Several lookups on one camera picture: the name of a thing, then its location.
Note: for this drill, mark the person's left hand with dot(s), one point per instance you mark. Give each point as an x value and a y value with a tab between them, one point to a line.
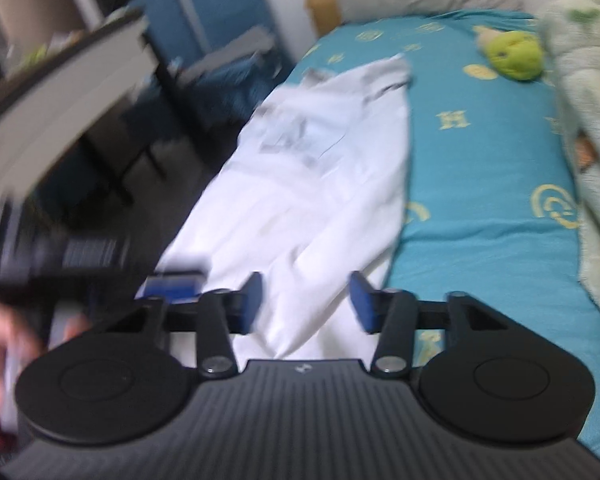
5	340

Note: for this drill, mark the blue covered chair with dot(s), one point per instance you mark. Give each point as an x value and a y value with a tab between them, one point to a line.
230	5
165	35

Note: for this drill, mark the green lion print fleece blanket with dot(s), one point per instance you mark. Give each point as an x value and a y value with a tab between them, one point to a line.
595	110

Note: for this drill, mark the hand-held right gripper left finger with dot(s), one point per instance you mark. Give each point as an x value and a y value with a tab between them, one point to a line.
252	305

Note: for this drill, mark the bed with teal patterned sheet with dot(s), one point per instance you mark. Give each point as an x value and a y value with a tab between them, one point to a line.
480	160

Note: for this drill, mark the grey cloth on chair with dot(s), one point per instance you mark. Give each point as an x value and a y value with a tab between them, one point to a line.
237	45

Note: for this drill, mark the white table with black top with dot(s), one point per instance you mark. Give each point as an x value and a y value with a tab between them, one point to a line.
55	105

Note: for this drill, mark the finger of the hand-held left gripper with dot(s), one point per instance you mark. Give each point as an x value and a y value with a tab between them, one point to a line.
172	287

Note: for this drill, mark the white printed t-shirt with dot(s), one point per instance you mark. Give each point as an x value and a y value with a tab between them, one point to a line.
305	185

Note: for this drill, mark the yellow bed headboard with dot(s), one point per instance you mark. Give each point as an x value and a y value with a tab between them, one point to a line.
322	10

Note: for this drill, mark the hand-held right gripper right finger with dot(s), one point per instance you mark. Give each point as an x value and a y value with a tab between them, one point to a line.
362	302

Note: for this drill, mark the green plush toy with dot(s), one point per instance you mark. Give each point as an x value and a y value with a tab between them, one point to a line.
515	55

